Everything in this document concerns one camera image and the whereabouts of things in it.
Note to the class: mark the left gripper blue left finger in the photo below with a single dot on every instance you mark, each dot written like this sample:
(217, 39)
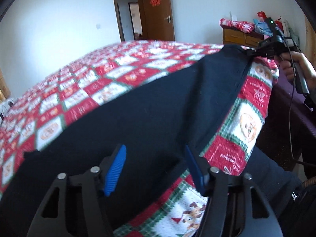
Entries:
(111, 168)

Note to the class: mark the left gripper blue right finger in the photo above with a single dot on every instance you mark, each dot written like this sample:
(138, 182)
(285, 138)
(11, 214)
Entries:
(199, 170)

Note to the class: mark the black pants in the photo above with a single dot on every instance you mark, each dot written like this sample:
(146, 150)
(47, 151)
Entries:
(71, 203)

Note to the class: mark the blue folded cloth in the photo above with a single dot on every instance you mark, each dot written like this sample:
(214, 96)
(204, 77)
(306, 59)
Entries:
(263, 29)

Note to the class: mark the red plaid folded cloth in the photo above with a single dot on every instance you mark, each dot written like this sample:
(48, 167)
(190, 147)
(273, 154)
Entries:
(245, 27)

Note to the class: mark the wooden dresser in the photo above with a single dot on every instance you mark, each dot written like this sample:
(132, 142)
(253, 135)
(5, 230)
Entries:
(235, 36)

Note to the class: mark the red checkered cartoon bedspread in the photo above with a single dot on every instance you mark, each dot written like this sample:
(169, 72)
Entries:
(94, 81)

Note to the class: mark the brown wooden door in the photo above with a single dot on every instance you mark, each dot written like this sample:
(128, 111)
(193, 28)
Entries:
(157, 27)

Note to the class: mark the silver door handle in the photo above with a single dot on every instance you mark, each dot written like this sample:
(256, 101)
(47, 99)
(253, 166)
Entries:
(168, 19)

